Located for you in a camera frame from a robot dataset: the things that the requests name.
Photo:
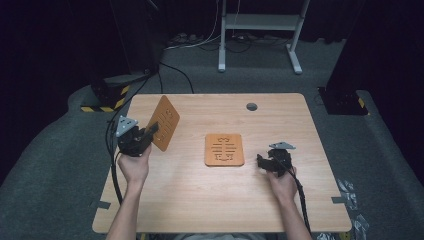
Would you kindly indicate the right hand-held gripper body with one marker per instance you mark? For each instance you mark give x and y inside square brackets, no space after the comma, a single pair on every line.
[280,158]

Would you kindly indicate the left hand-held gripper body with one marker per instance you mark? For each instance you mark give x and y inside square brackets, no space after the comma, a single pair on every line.
[131,140]

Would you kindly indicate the orange carved wooden mat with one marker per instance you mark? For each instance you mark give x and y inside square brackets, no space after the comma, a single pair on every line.
[224,150]
[166,123]

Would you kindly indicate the person's right hand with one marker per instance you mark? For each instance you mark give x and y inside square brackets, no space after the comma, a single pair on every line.
[282,186]

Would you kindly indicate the person's left hand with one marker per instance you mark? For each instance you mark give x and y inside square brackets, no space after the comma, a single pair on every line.
[135,168]

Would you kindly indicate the black yellow striped stand base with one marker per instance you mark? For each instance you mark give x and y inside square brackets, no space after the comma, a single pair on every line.
[106,96]

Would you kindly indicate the grey round table grommet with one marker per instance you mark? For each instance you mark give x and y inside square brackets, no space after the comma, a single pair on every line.
[251,106]

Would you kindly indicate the grey tape strip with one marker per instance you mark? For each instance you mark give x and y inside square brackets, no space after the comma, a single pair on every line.
[100,204]
[340,200]

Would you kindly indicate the crumpled clear plastic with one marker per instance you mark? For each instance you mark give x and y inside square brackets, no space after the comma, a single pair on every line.
[348,195]
[360,226]

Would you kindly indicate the person's grey clothing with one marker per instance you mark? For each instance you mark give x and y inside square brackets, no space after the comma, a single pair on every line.
[220,237]

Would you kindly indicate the white metal stand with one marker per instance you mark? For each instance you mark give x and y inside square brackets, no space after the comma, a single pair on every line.
[260,21]

